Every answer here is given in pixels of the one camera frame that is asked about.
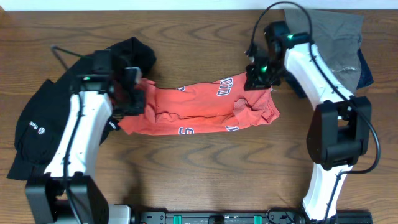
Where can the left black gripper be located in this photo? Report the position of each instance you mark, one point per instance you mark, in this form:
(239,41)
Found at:
(137,101)

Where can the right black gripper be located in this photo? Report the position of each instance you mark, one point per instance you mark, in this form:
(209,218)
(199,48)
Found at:
(254,80)

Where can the red orange printed t-shirt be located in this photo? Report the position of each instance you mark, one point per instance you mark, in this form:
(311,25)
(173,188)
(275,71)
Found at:
(220,106)

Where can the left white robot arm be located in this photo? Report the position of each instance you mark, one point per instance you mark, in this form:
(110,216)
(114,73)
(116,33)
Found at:
(67,192)

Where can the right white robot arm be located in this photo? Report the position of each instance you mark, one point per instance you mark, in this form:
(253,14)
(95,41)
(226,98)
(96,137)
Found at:
(341,123)

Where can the grey folded t-shirt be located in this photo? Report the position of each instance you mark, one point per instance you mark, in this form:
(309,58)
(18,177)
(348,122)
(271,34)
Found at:
(338,38)

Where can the black garment with white logo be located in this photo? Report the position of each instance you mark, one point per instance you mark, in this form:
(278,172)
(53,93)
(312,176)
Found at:
(40,126)

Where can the navy blue folded garment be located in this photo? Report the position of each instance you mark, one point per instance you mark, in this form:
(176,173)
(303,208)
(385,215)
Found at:
(365,78)

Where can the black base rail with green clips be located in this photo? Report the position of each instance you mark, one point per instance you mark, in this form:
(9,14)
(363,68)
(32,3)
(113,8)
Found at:
(272,217)

